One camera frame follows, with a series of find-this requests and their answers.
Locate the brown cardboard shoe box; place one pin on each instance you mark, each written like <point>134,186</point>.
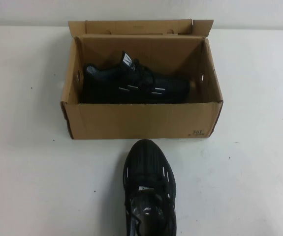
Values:
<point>143,123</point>

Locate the black knit sneaker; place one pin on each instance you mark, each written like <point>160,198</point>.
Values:
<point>151,157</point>
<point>102,81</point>

